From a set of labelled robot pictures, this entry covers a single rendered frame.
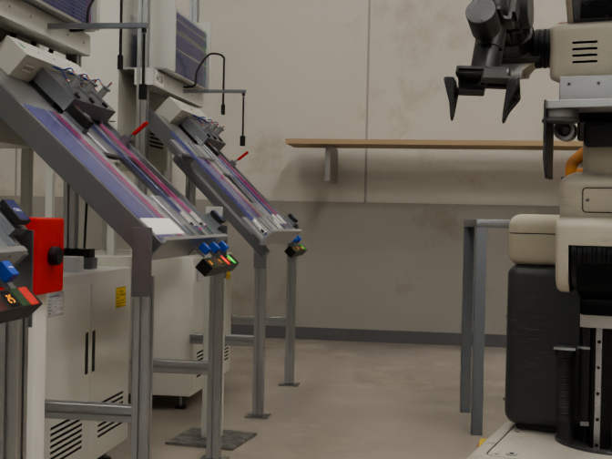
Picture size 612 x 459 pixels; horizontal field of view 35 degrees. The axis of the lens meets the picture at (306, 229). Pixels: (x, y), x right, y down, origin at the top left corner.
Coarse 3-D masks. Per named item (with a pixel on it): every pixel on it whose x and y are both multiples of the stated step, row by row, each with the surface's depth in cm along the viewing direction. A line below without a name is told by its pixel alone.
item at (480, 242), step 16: (464, 224) 394; (480, 224) 353; (496, 224) 353; (464, 240) 394; (480, 240) 353; (464, 256) 394; (480, 256) 353; (464, 272) 395; (480, 272) 354; (464, 288) 395; (480, 288) 354; (464, 304) 395; (480, 304) 354; (464, 320) 395; (480, 320) 354; (464, 336) 395; (480, 336) 354; (464, 352) 395; (480, 352) 354; (464, 368) 395; (480, 368) 354; (464, 384) 395; (480, 384) 354; (464, 400) 395; (480, 400) 354; (480, 416) 354; (480, 432) 354
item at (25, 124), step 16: (0, 96) 243; (0, 112) 243; (16, 112) 242; (16, 128) 242; (32, 128) 242; (32, 144) 242; (48, 144) 241; (48, 160) 241; (64, 160) 240; (64, 176) 240; (80, 176) 240; (96, 176) 241; (80, 192) 240; (96, 192) 239; (112, 192) 240; (96, 208) 239; (112, 208) 239; (112, 224) 239; (128, 224) 238; (144, 224) 239; (128, 240) 238; (160, 240) 238
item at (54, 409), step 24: (0, 0) 253; (24, 0) 267; (96, 0) 311; (144, 240) 233; (72, 264) 276; (96, 264) 296; (144, 264) 233; (144, 288) 233; (168, 360) 311; (192, 360) 312; (48, 408) 237; (72, 408) 236; (96, 408) 235; (120, 408) 235
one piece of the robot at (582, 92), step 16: (560, 80) 202; (576, 80) 201; (592, 80) 199; (608, 80) 198; (560, 96) 202; (576, 96) 201; (592, 96) 199; (608, 96) 198; (544, 112) 197; (560, 112) 195; (576, 112) 196; (592, 112) 200; (544, 128) 197; (560, 128) 205; (576, 128) 206; (592, 128) 201; (608, 128) 199; (544, 144) 197; (592, 144) 201; (608, 144) 199; (544, 160) 197
